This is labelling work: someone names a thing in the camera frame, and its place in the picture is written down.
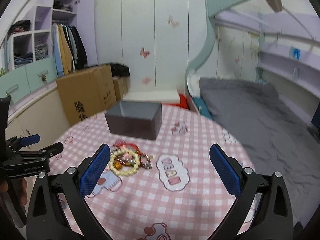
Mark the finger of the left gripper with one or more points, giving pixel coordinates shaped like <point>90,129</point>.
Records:
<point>30,140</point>
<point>51,150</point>

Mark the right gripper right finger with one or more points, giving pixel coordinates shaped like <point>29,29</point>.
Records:
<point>262,209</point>

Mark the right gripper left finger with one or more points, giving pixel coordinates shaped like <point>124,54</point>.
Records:
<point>46,218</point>

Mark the person's left hand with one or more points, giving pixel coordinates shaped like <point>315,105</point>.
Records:
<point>20,189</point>

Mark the large brown cardboard box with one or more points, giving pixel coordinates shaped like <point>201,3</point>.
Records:
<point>86,92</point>

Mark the grey bed blanket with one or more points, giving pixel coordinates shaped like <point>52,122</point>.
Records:
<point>274,138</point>

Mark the grey metal tin box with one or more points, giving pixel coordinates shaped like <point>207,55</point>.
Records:
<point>141,120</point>

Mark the small brown cardboard box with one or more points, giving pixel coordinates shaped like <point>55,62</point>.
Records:
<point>120,87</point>

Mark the hanging clothes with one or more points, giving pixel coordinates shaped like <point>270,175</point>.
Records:
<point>68,49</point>

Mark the black bag on boxes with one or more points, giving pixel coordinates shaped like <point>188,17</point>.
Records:
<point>119,70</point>

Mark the pink checkered tablecloth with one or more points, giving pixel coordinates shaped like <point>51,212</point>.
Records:
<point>180,197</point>

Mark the teal bed sheet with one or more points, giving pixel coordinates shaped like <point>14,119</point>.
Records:
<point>202,108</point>

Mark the purple open wardrobe shelf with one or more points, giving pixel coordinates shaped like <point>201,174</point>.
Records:
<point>28,50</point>

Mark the white pillow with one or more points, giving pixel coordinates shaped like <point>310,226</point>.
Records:
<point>193,84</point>

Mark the purple wall shelves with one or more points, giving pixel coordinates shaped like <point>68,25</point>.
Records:
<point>290,48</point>

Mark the mint green bunk bed frame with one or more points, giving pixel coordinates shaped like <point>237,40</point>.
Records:
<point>213,9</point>

